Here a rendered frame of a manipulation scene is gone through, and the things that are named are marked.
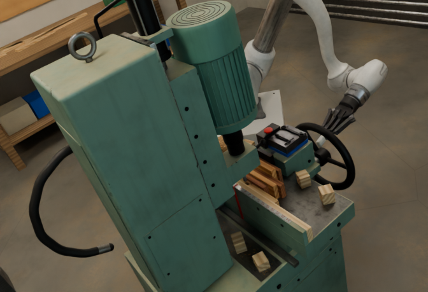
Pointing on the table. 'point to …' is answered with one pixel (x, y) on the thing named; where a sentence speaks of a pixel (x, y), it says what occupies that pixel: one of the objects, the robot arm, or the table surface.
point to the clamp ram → (267, 156)
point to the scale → (263, 204)
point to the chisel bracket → (242, 162)
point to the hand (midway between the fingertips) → (323, 138)
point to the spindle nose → (234, 142)
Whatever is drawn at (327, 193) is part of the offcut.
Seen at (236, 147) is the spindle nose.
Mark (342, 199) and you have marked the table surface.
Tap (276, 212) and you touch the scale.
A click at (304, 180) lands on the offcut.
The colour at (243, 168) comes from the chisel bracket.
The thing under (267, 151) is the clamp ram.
